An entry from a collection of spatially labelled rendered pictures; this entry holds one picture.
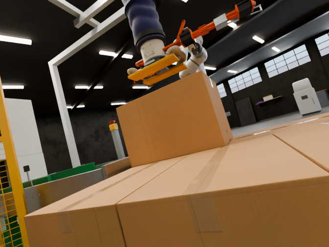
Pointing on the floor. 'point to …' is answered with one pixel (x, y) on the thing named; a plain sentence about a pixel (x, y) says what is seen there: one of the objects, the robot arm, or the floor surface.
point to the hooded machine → (306, 97)
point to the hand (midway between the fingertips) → (188, 37)
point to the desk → (323, 98)
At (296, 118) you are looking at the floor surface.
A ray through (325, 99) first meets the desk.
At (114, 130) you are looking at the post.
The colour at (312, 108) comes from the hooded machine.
